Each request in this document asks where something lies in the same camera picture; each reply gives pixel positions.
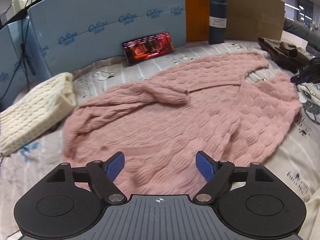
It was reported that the orange cardboard panel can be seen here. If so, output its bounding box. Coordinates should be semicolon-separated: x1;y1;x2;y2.
185;0;209;42

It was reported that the printed grey bed sheet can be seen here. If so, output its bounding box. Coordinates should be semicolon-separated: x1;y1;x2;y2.
1;41;319;239

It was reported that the dark blue vacuum bottle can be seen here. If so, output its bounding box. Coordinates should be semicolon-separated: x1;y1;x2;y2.
208;0;227;45

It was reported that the pink knitted sweater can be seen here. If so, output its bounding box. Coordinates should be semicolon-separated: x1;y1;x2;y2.
62;52;301;195

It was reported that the cream knitted sweater folded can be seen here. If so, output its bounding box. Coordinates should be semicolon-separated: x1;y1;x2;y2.
1;73;77;156

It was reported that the brown satin garment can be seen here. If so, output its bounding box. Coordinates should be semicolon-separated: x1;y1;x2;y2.
258;38;313;74

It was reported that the light blue foam board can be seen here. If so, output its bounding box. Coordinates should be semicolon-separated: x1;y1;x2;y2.
28;0;186;75
0;17;52;111

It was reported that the black smartphone showing video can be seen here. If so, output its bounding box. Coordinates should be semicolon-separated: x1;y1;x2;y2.
122;32;174;66

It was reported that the black hanging cable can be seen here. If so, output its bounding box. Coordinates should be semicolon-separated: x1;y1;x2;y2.
0;0;41;106

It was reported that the brown cardboard panel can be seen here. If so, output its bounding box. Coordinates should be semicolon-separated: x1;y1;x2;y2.
225;0;285;41

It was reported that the black leather sofa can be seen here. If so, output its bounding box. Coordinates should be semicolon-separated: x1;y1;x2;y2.
283;18;319;57

